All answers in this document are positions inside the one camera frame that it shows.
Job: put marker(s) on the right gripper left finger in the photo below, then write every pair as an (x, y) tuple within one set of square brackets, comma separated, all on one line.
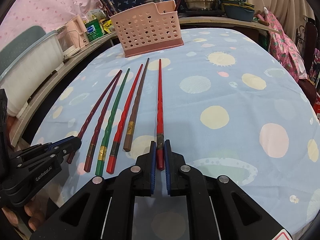
[(153, 166)]

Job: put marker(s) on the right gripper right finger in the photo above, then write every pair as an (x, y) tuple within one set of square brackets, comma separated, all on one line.
[(167, 165)]

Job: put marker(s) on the dark red chopstick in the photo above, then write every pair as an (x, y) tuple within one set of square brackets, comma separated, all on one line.
[(93, 143), (96, 105), (105, 7)]

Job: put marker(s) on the left hand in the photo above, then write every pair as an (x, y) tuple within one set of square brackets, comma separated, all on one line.
[(35, 210)]

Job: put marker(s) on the blue planet-print tablecloth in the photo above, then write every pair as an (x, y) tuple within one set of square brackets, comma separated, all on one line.
[(229, 108)]

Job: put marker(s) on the white dish rack bin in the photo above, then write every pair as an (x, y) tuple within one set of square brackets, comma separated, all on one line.
[(26, 73)]

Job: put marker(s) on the pink perforated utensil holder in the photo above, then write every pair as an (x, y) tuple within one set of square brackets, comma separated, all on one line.
[(147, 28)]

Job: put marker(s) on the grey-blue bin lid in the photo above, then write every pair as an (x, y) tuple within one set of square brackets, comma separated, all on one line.
[(19, 44)]

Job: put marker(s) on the white blender appliance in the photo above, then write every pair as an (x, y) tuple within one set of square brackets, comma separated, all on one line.
[(67, 45)]

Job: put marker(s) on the yellow snack packet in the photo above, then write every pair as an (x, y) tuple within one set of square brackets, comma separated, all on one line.
[(107, 26)]

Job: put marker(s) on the pink electric kettle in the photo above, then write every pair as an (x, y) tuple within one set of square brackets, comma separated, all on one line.
[(77, 32)]

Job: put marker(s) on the pink floral garment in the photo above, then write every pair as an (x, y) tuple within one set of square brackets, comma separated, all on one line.
[(283, 49)]

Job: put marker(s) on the blue bowl with vegetables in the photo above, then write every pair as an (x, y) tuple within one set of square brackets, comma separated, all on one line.
[(238, 10)]

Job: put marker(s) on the pink dotted sheet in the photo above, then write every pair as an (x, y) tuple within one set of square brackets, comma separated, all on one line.
[(48, 14)]

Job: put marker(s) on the beige curtain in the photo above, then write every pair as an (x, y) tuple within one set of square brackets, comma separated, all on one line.
[(290, 13)]

